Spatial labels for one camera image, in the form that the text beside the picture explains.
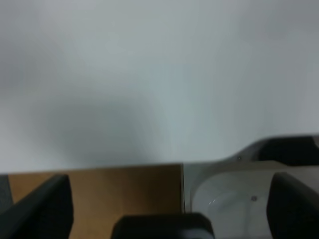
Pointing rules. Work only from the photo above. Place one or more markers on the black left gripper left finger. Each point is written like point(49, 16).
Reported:
point(45, 213)

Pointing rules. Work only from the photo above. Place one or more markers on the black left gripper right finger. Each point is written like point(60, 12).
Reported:
point(292, 209)

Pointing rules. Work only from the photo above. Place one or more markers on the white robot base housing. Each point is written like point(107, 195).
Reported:
point(233, 193)

